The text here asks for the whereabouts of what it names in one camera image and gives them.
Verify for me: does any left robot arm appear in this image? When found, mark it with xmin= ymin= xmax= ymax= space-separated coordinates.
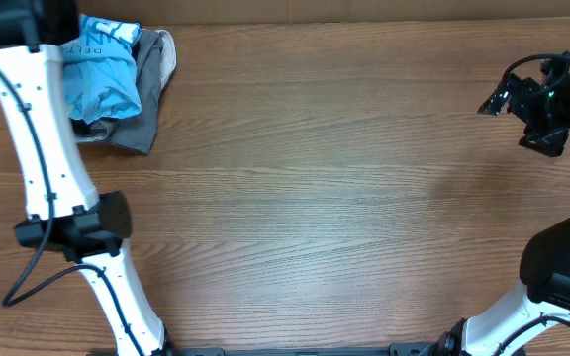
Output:
xmin=0 ymin=0 xmax=173 ymax=356

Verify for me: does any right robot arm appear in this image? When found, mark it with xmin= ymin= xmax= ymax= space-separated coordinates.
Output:
xmin=420 ymin=52 xmax=570 ymax=356

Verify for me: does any beige garment under pile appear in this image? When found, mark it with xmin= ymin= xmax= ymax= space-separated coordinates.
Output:
xmin=156 ymin=30 xmax=177 ymax=89

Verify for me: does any grey folded garment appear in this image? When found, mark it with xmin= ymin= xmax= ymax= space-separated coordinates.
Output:
xmin=69 ymin=28 xmax=165 ymax=156

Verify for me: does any light blue printed t-shirt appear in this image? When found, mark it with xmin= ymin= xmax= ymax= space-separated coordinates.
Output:
xmin=61 ymin=14 xmax=142 ymax=124

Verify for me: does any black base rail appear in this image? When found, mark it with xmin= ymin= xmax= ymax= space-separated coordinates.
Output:
xmin=86 ymin=340 xmax=439 ymax=356

